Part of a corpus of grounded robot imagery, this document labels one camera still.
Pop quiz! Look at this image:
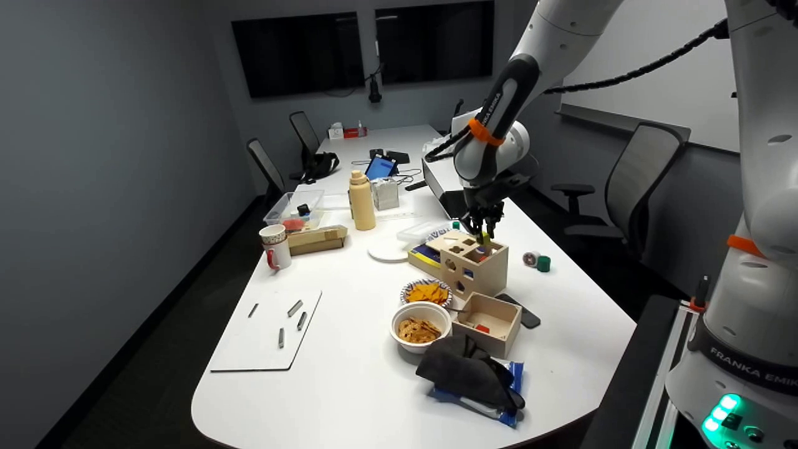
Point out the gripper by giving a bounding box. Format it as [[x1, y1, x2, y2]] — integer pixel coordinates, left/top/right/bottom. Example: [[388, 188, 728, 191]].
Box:
[[461, 180, 507, 240]]

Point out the wooden shape sorter box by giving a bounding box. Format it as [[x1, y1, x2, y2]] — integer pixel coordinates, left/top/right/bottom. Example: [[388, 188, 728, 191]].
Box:
[[426, 229, 509, 301]]

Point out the blue and yellow box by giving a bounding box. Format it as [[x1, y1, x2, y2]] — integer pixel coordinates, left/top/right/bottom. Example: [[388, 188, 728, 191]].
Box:
[[408, 243, 445, 279]]

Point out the white square box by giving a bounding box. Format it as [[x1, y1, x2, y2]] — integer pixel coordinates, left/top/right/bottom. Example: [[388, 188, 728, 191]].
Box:
[[372, 178, 400, 211]]

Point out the open wooden box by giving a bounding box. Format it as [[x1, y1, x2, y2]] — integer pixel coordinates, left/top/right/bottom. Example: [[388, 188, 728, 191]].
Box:
[[451, 292, 523, 359]]

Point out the long wooden box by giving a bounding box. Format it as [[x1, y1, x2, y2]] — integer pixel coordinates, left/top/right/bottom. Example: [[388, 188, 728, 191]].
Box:
[[287, 225, 349, 256]]

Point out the grey laptop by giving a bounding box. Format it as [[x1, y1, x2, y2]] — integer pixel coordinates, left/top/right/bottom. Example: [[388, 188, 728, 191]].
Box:
[[421, 155, 476, 220]]

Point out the clear plastic container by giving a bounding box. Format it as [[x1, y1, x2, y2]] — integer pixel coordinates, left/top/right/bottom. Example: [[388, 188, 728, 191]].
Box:
[[397, 221, 453, 244]]

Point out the patterned bowl of chips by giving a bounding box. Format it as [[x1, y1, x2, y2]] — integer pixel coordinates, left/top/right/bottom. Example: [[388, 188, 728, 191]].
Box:
[[400, 279, 454, 308]]

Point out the white round lid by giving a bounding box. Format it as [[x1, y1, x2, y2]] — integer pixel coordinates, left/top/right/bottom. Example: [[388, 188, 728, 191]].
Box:
[[367, 239, 412, 263]]

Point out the black phone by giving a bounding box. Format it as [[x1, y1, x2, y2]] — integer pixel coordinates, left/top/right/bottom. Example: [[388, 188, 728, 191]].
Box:
[[495, 293, 542, 329]]

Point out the black device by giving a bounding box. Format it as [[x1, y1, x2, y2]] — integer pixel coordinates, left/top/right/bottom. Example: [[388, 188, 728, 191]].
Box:
[[368, 148, 411, 165]]

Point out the tablet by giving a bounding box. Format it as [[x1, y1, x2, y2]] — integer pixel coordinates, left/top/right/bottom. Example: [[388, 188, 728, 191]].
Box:
[[364, 155, 398, 182]]

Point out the tan bottle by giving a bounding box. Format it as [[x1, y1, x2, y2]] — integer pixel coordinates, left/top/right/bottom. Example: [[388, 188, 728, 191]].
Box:
[[348, 170, 377, 231]]

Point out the white bowl of crackers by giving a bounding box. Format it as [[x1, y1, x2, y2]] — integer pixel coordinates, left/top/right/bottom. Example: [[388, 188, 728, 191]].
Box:
[[391, 301, 453, 355]]

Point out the black cloth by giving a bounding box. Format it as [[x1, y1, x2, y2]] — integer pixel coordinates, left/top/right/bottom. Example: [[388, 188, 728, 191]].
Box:
[[416, 334, 526, 412]]

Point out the office chair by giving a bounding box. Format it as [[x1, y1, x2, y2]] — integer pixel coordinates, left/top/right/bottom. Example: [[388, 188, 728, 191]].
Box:
[[550, 121, 692, 258], [246, 138, 289, 203], [289, 110, 325, 181]]

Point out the black bag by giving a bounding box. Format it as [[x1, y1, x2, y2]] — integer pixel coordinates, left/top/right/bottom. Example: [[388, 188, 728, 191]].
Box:
[[302, 151, 341, 183]]

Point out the blue packet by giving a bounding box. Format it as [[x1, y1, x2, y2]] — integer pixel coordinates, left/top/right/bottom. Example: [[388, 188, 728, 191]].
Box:
[[428, 360, 525, 428]]

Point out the clear plastic bin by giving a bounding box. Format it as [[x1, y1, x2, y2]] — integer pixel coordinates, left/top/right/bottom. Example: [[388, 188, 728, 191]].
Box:
[[263, 190, 325, 232]]

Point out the white and red mug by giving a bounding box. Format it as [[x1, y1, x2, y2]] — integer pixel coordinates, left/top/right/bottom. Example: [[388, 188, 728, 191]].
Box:
[[259, 224, 292, 271]]

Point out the whiteboard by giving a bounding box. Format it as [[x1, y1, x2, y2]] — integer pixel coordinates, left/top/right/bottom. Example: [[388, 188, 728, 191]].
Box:
[[558, 0, 741, 154]]

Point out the white board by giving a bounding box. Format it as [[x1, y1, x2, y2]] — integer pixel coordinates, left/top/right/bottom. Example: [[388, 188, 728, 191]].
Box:
[[209, 288, 324, 374]]

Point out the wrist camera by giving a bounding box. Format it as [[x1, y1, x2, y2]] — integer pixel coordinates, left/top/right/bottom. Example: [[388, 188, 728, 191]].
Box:
[[490, 173, 532, 194]]

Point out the wall monitor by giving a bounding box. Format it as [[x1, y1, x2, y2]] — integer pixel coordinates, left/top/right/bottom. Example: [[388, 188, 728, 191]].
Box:
[[231, 12, 366, 99], [375, 0, 496, 85]]

